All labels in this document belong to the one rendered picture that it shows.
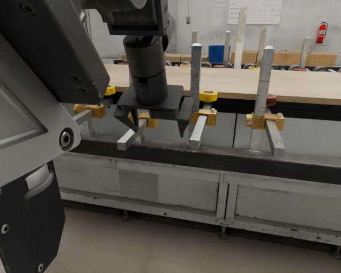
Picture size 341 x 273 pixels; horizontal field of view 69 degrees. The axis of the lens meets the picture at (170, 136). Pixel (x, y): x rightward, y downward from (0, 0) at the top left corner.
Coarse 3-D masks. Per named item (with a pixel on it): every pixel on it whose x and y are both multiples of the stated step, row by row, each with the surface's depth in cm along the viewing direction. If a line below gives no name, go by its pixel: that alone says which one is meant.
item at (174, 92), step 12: (132, 84) 47; (144, 84) 39; (156, 84) 40; (168, 84) 46; (132, 96) 45; (144, 96) 41; (156, 96) 41; (168, 96) 44; (180, 96) 43; (144, 108) 43; (156, 108) 42; (168, 108) 41
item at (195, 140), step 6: (204, 102) 116; (210, 102) 115; (204, 108) 107; (210, 108) 113; (198, 120) 94; (204, 120) 94; (198, 126) 88; (204, 126) 91; (198, 132) 84; (192, 138) 79; (198, 138) 79; (192, 144) 79; (198, 144) 78
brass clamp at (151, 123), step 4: (128, 116) 108; (132, 116) 107; (140, 116) 106; (144, 116) 106; (148, 116) 106; (132, 120) 108; (148, 120) 106; (152, 120) 105; (156, 120) 107; (148, 124) 106; (152, 124) 106; (156, 124) 108
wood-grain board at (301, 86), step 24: (120, 72) 163; (168, 72) 163; (216, 72) 163; (240, 72) 163; (288, 72) 163; (312, 72) 163; (240, 96) 114; (288, 96) 109; (312, 96) 108; (336, 96) 108
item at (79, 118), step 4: (104, 100) 123; (108, 100) 123; (112, 100) 127; (104, 104) 120; (108, 104) 124; (84, 112) 107; (88, 112) 107; (92, 112) 110; (76, 116) 102; (80, 116) 102; (84, 116) 104; (88, 116) 107; (92, 116) 110; (76, 120) 99; (80, 120) 101; (84, 120) 105; (80, 124) 102
